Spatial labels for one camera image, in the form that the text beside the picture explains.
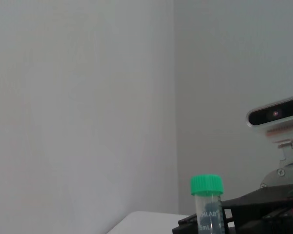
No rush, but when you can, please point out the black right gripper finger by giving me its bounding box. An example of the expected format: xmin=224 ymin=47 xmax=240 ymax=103
xmin=172 ymin=212 xmax=235 ymax=234

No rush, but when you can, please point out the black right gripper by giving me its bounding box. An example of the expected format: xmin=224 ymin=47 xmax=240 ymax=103
xmin=222 ymin=182 xmax=293 ymax=234

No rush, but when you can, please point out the green-capped clear test tube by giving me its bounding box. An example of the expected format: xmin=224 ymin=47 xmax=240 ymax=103
xmin=190 ymin=174 xmax=225 ymax=234

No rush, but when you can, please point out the silver right camera bracket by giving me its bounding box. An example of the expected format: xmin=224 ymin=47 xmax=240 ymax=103
xmin=259 ymin=138 xmax=293 ymax=190

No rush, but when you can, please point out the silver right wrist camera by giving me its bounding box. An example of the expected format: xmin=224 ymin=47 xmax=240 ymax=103
xmin=246 ymin=94 xmax=293 ymax=145

